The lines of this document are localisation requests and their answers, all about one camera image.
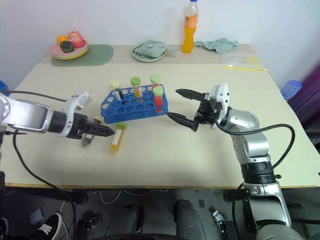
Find yellow plate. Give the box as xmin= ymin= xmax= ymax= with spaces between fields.
xmin=51 ymin=44 xmax=90 ymax=61

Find red liquid tube, green cap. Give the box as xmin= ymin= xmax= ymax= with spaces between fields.
xmin=152 ymin=85 xmax=165 ymax=114

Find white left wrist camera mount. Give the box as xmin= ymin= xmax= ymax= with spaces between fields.
xmin=60 ymin=90 xmax=91 ymax=140

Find purple object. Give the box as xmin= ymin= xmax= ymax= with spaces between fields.
xmin=287 ymin=61 xmax=320 ymax=127

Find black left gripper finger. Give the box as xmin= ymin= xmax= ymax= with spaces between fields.
xmin=85 ymin=122 xmax=116 ymax=135
xmin=78 ymin=131 xmax=116 ymax=140

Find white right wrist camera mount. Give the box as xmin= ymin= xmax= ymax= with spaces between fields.
xmin=208 ymin=83 xmax=231 ymax=124

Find pink red toy food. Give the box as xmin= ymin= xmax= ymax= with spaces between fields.
xmin=67 ymin=30 xmax=84 ymax=49

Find green placemat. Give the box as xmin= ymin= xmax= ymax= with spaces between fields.
xmin=50 ymin=44 xmax=115 ymax=68

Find orange liquid tube, green cap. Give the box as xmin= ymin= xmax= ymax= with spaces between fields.
xmin=129 ymin=76 xmax=142 ymax=99

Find orange soda bottle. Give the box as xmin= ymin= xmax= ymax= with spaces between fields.
xmin=181 ymin=0 xmax=200 ymax=55

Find red liquid tube, pale-green cap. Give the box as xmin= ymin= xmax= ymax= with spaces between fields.
xmin=149 ymin=74 xmax=161 ymax=91

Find dark green toy food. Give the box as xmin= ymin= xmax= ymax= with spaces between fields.
xmin=59 ymin=40 xmax=74 ymax=54

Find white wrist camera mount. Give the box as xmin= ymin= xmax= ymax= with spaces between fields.
xmin=208 ymin=83 xmax=231 ymax=124
xmin=60 ymin=90 xmax=91 ymax=140

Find dark liquid tube, pale-yellow cap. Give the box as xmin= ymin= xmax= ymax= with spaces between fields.
xmin=109 ymin=79 xmax=124 ymax=101

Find clear zip plastic bag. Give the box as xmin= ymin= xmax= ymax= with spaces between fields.
xmin=219 ymin=53 xmax=266 ymax=72

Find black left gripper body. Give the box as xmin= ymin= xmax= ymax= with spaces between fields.
xmin=66 ymin=112 xmax=89 ymax=140

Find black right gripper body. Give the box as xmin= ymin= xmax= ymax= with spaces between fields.
xmin=193 ymin=92 xmax=221 ymax=126

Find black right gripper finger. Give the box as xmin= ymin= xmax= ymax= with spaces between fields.
xmin=175 ymin=88 xmax=206 ymax=102
xmin=165 ymin=112 xmax=201 ymax=132

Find grey robot body shell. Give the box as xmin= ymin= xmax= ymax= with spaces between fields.
xmin=254 ymin=222 xmax=311 ymax=240

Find orange toy fruit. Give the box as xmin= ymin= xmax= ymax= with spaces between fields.
xmin=56 ymin=34 xmax=69 ymax=46

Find pale green plate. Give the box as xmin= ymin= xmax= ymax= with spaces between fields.
xmin=130 ymin=41 xmax=168 ymax=63

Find pink plate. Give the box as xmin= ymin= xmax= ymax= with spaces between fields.
xmin=48 ymin=41 xmax=89 ymax=58

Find teal fabric pouch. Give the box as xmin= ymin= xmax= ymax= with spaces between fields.
xmin=132 ymin=39 xmax=179 ymax=59

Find white floor cable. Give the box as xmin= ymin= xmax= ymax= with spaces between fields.
xmin=99 ymin=188 xmax=171 ymax=205

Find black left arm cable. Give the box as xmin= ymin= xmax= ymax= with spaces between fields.
xmin=3 ymin=90 xmax=87 ymax=205

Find dark liquid tube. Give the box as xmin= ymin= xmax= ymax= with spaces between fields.
xmin=109 ymin=79 xmax=124 ymax=101
xmin=80 ymin=116 xmax=103 ymax=149

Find blue stacked cups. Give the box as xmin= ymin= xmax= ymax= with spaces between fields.
xmin=280 ymin=79 xmax=303 ymax=101

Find teal crumpled cloth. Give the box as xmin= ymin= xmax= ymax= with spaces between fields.
xmin=194 ymin=37 xmax=240 ymax=55

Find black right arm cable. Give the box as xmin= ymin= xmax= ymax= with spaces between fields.
xmin=214 ymin=123 xmax=296 ymax=170

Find yellow liquid tube, green cap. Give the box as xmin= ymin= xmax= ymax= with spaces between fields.
xmin=108 ymin=122 xmax=128 ymax=155

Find black sneaker white sole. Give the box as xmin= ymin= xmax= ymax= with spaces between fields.
xmin=31 ymin=212 xmax=64 ymax=240

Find blue test tube rack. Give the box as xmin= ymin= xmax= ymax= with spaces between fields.
xmin=100 ymin=83 xmax=170 ymax=124

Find dark rounded shape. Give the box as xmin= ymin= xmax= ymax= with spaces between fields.
xmin=173 ymin=198 xmax=209 ymax=240

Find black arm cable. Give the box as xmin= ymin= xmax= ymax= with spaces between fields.
xmin=214 ymin=123 xmax=296 ymax=170
xmin=3 ymin=90 xmax=87 ymax=205

